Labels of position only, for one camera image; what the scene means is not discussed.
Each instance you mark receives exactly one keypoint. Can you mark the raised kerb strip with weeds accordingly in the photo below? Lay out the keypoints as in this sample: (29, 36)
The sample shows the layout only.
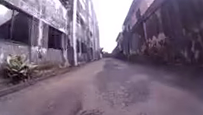
(27, 80)

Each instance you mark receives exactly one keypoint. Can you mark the weathered grey concrete building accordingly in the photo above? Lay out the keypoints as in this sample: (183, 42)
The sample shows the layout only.
(38, 26)

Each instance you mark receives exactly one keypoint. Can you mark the dark overgrown building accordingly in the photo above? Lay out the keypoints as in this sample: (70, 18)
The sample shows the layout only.
(174, 26)

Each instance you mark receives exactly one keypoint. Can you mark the grey cracked asphalt road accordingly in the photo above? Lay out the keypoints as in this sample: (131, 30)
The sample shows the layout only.
(101, 93)

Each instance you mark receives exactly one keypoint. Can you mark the green leafy bush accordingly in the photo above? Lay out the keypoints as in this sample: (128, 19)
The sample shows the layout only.
(17, 68)

